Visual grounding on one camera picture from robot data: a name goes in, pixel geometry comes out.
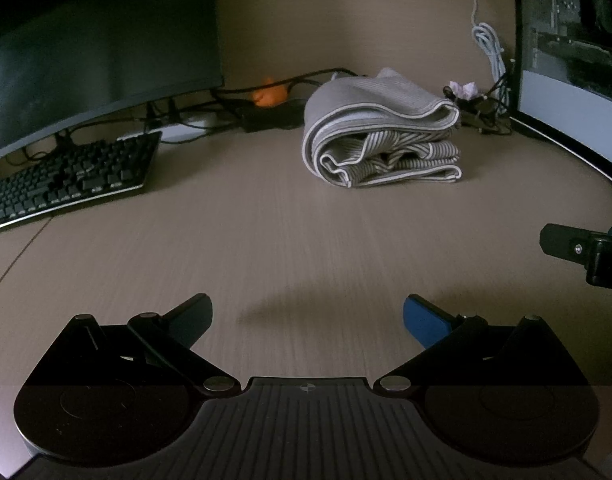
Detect small pink flower ornament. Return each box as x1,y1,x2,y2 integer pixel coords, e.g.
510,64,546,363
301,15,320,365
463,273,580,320
447,81,481,101

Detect beige ribbed knit garment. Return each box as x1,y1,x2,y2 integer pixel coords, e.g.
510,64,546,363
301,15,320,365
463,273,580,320
301,68,462,188

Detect orange round object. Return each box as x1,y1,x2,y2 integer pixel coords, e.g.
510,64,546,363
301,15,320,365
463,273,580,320
251,78,289,108

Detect white power cable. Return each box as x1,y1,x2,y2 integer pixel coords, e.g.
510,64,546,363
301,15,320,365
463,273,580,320
448,0,510,111

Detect black cable bundle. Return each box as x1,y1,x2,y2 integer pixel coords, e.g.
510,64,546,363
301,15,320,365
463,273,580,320
442,56,518,137

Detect curved black computer monitor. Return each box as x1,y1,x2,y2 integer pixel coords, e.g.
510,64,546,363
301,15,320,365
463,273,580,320
0,0,223,159

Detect black computer keyboard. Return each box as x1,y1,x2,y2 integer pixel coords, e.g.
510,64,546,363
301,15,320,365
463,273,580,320
0,131,161,230

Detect white monitor stand base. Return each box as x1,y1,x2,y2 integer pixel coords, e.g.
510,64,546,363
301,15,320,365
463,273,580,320
118,110,225,144

